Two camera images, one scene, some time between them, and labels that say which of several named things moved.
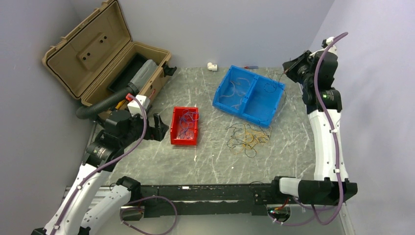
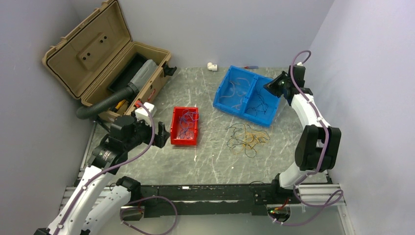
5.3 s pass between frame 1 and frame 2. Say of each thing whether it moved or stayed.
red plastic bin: stayed
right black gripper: moved
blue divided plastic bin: stayed
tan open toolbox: stayed
